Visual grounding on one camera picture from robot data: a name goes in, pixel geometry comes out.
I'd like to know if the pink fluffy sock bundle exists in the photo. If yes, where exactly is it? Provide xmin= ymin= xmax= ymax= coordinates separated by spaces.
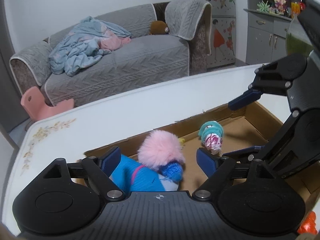
xmin=137 ymin=130 xmax=185 ymax=183

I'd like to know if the grey shelf cabinet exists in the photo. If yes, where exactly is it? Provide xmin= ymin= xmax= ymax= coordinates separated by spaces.
xmin=246 ymin=0 xmax=306 ymax=64

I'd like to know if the pink plastic stool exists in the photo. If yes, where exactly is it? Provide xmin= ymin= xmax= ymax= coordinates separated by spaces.
xmin=21 ymin=86 xmax=74 ymax=121

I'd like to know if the grey sofa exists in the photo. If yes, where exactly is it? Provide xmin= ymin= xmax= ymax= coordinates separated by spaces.
xmin=9 ymin=0 xmax=212 ymax=106

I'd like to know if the decorated grey refrigerator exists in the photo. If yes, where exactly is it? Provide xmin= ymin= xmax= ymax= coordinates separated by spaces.
xmin=206 ymin=0 xmax=236 ymax=69

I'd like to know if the pink cushion on sofa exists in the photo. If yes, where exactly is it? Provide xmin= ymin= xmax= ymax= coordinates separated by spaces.
xmin=99 ymin=34 xmax=131 ymax=51

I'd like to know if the glass fish tank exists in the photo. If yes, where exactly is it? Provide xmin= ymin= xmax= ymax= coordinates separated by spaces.
xmin=286 ymin=16 xmax=313 ymax=57

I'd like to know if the brown plush toy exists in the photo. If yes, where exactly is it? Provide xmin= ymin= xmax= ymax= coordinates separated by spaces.
xmin=149 ymin=21 xmax=169 ymax=35

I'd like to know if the blue sock bundle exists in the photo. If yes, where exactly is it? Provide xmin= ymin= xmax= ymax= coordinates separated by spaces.
xmin=111 ymin=155 xmax=179 ymax=194

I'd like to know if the teal pink sock bundle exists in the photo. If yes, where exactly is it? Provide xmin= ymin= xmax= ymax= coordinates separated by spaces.
xmin=198 ymin=121 xmax=224 ymax=155

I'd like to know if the light blue blanket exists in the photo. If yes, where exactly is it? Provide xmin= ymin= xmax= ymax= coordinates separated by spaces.
xmin=48 ymin=16 xmax=131 ymax=77

